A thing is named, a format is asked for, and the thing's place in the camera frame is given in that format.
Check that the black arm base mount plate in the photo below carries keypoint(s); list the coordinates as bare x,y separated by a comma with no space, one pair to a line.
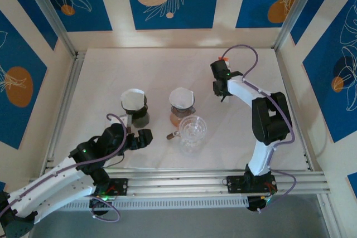
120,186
235,185

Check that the aluminium frame post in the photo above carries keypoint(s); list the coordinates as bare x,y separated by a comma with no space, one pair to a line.
295,12
50,12

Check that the black base electronics box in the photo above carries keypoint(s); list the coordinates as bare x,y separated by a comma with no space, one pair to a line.
252,206
97,204

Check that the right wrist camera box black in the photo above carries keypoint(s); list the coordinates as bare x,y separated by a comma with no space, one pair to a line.
219,69

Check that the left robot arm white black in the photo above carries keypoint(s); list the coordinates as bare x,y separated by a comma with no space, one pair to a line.
55,188

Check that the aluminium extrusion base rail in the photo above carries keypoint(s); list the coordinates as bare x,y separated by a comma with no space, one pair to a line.
181,185

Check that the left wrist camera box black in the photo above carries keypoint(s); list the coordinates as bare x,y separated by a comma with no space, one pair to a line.
145,139

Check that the coffee filter pack orange header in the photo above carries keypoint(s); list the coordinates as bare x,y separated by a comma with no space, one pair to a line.
224,58

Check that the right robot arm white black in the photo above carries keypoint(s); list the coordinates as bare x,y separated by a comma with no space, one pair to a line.
267,121

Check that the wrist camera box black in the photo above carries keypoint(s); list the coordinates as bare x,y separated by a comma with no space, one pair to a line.
219,69
145,139

